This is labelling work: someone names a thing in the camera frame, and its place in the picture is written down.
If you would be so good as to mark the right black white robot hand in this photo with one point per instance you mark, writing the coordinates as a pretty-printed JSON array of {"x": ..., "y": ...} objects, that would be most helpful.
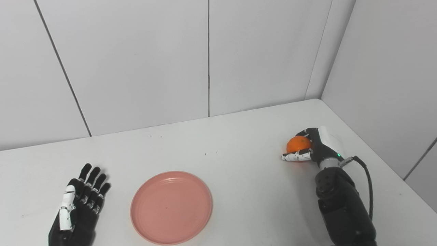
[{"x": 324, "y": 147}]

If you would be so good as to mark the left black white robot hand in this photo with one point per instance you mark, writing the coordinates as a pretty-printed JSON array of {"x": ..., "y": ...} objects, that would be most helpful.
[{"x": 82, "y": 212}]

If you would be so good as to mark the orange fruit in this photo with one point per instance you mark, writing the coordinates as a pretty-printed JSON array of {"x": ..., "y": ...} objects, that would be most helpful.
[{"x": 297, "y": 143}]

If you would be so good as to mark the pink round plate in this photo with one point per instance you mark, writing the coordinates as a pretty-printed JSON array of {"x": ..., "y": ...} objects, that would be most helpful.
[{"x": 171, "y": 207}]

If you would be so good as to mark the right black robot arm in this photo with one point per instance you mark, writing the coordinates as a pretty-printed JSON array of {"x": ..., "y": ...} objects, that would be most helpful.
[{"x": 341, "y": 205}]

